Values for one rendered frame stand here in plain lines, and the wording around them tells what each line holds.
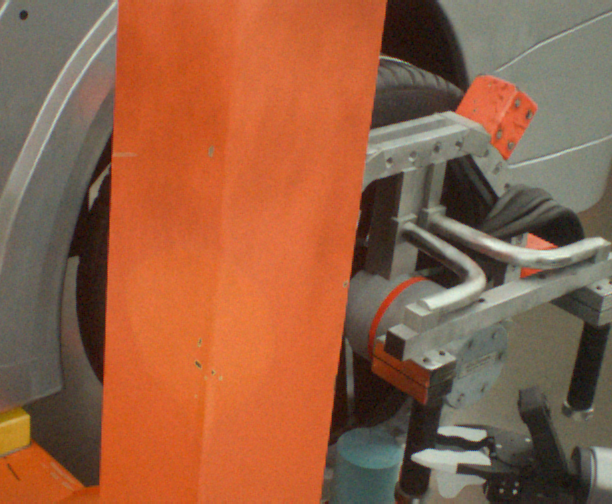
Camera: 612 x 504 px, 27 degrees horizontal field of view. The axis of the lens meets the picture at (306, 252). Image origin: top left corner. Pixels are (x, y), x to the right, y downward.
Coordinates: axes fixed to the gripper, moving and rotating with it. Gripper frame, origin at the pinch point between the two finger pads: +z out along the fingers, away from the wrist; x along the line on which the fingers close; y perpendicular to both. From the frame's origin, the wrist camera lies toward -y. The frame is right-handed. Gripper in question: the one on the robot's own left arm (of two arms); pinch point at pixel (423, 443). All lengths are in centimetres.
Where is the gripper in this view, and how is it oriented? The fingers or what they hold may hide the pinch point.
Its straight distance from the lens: 153.5
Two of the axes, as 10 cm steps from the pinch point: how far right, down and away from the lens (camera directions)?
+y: -1.0, 8.9, 4.4
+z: -9.9, -1.1, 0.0
